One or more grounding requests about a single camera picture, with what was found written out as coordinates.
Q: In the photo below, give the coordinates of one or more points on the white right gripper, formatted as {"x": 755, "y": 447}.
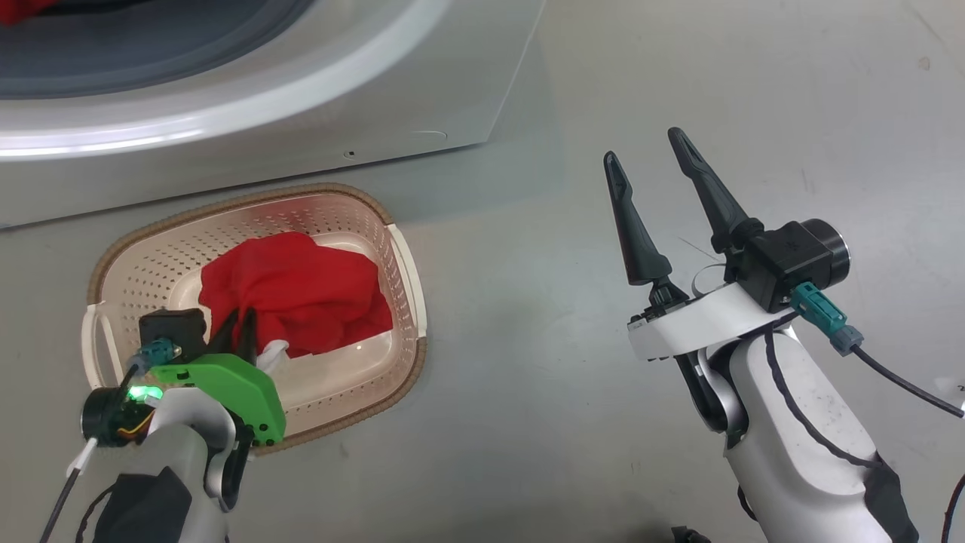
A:
{"x": 701, "y": 320}

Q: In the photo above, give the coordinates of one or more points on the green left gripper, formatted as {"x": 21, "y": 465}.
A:
{"x": 234, "y": 377}

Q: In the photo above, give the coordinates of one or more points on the red and white garment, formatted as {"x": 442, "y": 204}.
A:
{"x": 301, "y": 286}

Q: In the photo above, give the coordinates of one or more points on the beige perforated laundry basket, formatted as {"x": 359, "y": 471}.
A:
{"x": 151, "y": 264}

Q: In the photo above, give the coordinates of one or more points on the white washing machine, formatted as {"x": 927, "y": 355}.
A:
{"x": 301, "y": 98}

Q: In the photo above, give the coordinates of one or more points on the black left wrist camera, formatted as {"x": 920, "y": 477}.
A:
{"x": 173, "y": 328}

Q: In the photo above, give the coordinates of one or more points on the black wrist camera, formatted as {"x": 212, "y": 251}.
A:
{"x": 173, "y": 328}
{"x": 784, "y": 260}

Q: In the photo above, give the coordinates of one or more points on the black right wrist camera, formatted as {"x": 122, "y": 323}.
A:
{"x": 784, "y": 260}

